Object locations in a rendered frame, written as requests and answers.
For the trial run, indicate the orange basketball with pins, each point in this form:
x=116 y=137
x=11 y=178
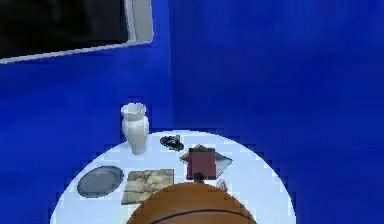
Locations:
x=191 y=203

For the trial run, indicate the small black dish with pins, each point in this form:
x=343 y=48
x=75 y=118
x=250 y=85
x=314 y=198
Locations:
x=171 y=142

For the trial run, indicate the dark red box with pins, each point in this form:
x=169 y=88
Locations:
x=201 y=163

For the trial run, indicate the grey flat square sheet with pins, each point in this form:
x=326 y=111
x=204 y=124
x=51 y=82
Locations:
x=222 y=162

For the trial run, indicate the white vase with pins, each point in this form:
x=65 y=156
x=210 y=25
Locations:
x=135 y=128

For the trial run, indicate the small red white object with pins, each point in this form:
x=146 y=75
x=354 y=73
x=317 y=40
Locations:
x=222 y=185

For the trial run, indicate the beige marbled flat book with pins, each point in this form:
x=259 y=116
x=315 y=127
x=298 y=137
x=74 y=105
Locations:
x=146 y=185

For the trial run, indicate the white round table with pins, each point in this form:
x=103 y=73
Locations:
x=253 y=186

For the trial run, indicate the grey round plate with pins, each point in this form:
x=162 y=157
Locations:
x=100 y=181

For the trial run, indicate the white framed window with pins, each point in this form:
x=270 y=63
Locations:
x=63 y=26

